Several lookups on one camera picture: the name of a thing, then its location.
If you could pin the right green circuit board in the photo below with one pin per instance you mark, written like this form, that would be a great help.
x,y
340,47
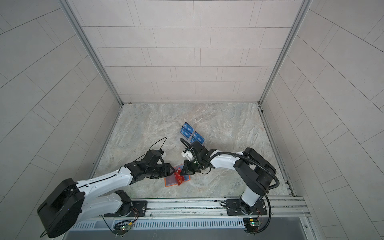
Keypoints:
x,y
251,225

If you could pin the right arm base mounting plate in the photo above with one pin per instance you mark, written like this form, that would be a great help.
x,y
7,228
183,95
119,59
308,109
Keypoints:
x,y
234,207

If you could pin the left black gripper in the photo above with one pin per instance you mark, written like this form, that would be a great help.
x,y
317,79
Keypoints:
x,y
166,171

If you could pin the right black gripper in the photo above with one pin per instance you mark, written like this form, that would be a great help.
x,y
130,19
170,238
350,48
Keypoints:
x,y
187,169

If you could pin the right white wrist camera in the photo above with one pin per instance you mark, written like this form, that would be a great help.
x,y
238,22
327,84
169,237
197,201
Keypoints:
x,y
188,155

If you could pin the clear acrylic card display stand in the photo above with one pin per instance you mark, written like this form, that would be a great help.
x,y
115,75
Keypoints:
x,y
190,138

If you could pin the orange leather card holder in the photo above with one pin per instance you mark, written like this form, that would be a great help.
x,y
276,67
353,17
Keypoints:
x,y
171,181

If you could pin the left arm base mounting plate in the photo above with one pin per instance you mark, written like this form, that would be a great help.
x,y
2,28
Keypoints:
x,y
136,207

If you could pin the green circuit board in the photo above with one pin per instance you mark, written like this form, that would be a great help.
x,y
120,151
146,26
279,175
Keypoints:
x,y
251,225
122,228

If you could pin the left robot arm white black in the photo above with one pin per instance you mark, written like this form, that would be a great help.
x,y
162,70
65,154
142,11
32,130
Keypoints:
x,y
72,202

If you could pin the blue vip card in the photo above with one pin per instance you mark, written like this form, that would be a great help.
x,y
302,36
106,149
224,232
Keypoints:
x,y
198,137
188,127
185,133
193,139

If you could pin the left green circuit board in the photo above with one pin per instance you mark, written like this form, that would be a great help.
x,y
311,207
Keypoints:
x,y
122,228

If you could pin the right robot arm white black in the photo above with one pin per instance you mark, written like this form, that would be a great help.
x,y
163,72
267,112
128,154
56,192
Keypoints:
x,y
256,172

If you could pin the aluminium mounting rail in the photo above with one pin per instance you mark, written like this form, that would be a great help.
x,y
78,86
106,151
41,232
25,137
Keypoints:
x,y
277,206

